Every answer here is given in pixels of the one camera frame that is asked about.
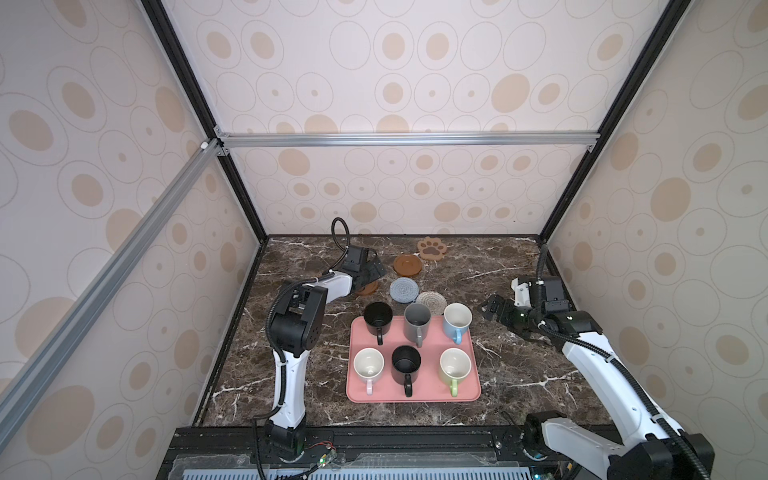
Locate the paw print coaster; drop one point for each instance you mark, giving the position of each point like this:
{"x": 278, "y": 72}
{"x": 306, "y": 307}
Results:
{"x": 431, "y": 249}

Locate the white mug pink handle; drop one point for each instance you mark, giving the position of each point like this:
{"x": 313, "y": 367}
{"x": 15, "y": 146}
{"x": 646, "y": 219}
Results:
{"x": 369, "y": 365}

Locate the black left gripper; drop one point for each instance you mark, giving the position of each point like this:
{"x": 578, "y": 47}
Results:
{"x": 371, "y": 274}

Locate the silver aluminium rail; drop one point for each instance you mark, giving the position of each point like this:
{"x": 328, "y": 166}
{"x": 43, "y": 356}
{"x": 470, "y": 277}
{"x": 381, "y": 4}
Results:
{"x": 401, "y": 139}
{"x": 43, "y": 367}

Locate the grey mug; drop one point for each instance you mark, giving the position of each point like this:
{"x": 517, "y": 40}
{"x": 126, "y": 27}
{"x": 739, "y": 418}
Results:
{"x": 417, "y": 319}

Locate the black mug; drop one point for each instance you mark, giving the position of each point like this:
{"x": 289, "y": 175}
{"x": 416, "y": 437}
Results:
{"x": 378, "y": 318}
{"x": 406, "y": 363}

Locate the black corner frame post right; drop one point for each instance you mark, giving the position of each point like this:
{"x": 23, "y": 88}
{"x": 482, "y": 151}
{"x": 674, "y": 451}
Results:
{"x": 648, "y": 56}

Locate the grey woven coaster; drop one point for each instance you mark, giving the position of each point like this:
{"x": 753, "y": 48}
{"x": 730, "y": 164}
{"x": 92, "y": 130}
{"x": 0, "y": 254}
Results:
{"x": 404, "y": 290}

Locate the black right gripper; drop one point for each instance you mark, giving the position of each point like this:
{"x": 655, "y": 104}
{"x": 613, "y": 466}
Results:
{"x": 504, "y": 318}

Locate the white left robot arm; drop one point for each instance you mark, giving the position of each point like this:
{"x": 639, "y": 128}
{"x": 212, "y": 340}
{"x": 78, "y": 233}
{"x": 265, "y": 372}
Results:
{"x": 293, "y": 326}

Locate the silver aluminium rail back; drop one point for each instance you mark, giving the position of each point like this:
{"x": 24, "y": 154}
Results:
{"x": 401, "y": 139}

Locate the silver aluminium rail left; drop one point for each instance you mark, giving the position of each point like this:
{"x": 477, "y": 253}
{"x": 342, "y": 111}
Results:
{"x": 43, "y": 367}

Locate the light blue mug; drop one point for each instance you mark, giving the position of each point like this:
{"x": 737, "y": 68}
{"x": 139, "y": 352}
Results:
{"x": 457, "y": 319}

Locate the black mug back left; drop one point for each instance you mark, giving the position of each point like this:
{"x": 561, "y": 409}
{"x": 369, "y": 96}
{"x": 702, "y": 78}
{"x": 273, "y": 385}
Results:
{"x": 378, "y": 318}

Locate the brown wooden coaster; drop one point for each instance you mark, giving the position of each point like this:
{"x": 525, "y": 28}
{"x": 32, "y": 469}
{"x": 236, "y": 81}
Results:
{"x": 407, "y": 265}
{"x": 369, "y": 289}

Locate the black corner frame post left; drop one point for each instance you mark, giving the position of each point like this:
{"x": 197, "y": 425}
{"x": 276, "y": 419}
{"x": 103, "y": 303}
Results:
{"x": 189, "y": 81}

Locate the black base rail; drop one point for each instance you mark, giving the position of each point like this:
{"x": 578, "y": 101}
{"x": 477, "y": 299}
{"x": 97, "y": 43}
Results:
{"x": 363, "y": 452}

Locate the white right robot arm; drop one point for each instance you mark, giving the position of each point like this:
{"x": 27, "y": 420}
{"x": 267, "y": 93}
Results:
{"x": 652, "y": 444}

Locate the black mug front centre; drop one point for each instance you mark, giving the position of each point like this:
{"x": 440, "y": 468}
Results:
{"x": 406, "y": 363}

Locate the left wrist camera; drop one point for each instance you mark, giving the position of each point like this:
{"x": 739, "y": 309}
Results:
{"x": 354, "y": 259}

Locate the white mug green handle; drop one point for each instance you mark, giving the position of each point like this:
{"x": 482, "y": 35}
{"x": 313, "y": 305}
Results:
{"x": 455, "y": 366}

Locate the black corner frame post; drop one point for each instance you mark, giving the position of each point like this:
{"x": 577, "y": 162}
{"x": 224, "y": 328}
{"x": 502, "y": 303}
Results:
{"x": 189, "y": 81}
{"x": 648, "y": 56}

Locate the multicolour woven coaster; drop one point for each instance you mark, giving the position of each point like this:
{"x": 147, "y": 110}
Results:
{"x": 434, "y": 301}

